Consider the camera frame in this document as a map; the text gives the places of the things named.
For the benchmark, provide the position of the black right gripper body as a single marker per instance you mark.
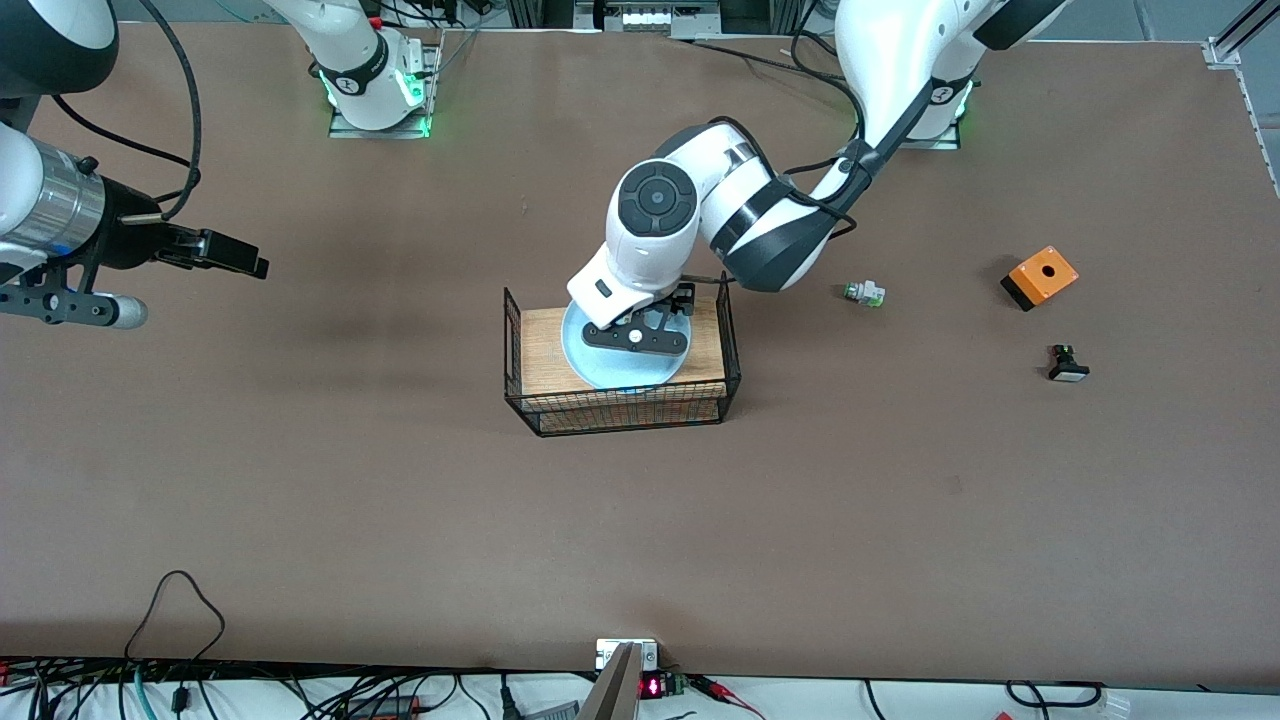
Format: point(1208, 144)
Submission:
point(128, 243)

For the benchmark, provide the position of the light blue round plate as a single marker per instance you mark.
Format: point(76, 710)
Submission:
point(620, 375)

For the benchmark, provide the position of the white power strip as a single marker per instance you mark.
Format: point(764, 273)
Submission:
point(655, 17)

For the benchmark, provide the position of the black square push button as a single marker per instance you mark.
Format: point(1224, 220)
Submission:
point(1068, 368)

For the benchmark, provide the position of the black power adapter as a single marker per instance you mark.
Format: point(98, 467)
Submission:
point(385, 707)

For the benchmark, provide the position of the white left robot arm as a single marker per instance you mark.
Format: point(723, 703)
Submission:
point(900, 60)

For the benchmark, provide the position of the aluminium edge rail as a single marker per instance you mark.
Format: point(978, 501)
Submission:
point(1262, 140)

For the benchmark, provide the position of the red and black probe lead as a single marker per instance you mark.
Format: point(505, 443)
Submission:
point(725, 692)

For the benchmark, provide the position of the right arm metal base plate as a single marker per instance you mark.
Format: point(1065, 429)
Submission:
point(340, 130)

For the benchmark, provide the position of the light wooden board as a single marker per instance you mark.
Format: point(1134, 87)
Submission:
point(540, 350)

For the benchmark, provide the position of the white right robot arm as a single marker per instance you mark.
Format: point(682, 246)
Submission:
point(350, 50)

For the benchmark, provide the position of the aluminium profile corner post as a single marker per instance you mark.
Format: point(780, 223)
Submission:
point(1225, 45)

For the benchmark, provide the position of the green push button switch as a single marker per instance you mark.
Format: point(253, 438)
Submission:
point(865, 294)

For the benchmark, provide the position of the orange button enclosure box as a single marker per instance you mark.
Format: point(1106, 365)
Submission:
point(1045, 275)

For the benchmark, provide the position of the grey metal bracket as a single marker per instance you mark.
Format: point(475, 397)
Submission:
point(612, 695)

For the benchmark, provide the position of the red LED display module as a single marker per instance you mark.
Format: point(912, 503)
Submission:
point(652, 687)

